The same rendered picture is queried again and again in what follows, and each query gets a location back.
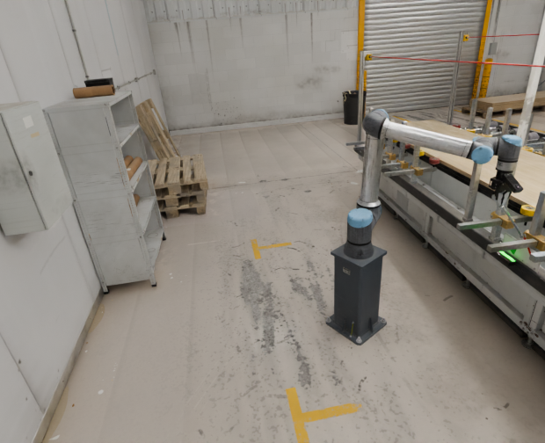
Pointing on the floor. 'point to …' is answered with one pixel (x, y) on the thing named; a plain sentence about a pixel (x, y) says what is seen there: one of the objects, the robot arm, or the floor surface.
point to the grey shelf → (109, 185)
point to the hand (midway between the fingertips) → (500, 205)
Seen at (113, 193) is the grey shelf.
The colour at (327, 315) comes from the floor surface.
